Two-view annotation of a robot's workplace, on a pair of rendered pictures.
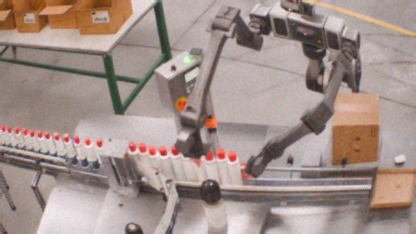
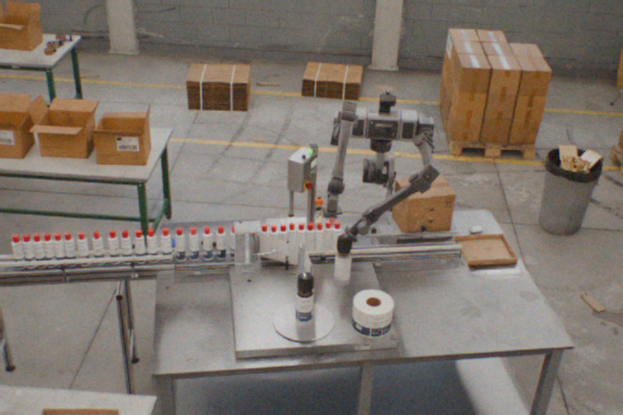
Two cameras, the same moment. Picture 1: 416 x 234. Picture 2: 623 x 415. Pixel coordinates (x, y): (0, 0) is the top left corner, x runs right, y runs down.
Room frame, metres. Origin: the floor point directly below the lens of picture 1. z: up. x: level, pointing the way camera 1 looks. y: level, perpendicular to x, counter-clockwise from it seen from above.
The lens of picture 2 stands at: (-0.54, 1.93, 3.40)
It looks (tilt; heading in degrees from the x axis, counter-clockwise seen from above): 32 degrees down; 329
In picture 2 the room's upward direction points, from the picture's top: 3 degrees clockwise
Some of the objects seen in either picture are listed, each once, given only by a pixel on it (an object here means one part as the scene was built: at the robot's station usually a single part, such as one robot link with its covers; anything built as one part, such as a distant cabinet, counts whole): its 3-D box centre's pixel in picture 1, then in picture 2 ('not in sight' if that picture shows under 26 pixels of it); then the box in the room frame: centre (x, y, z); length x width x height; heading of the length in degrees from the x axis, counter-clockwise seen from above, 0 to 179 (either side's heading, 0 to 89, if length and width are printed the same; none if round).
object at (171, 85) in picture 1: (180, 82); (302, 169); (2.64, 0.08, 1.38); 0.17 x 0.10 x 0.19; 123
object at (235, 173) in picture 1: (234, 170); (336, 237); (2.48, -0.07, 0.98); 0.05 x 0.05 x 0.20
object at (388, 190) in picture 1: (395, 187); (486, 248); (2.15, -0.91, 0.85); 0.30 x 0.26 x 0.04; 68
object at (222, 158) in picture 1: (224, 167); (327, 236); (2.51, -0.02, 0.98); 0.05 x 0.05 x 0.20
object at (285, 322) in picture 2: not in sight; (303, 320); (2.03, 0.40, 0.89); 0.31 x 0.31 x 0.01
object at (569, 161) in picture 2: not in sight; (577, 170); (3.06, -2.74, 0.50); 0.42 x 0.41 x 0.28; 56
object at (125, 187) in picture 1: (120, 167); (247, 245); (2.59, 0.44, 1.01); 0.14 x 0.13 x 0.26; 68
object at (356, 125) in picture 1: (357, 128); (423, 205); (2.55, -0.73, 0.99); 0.30 x 0.24 x 0.27; 74
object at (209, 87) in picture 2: not in sight; (219, 86); (6.57, -1.14, 0.16); 0.65 x 0.54 x 0.32; 61
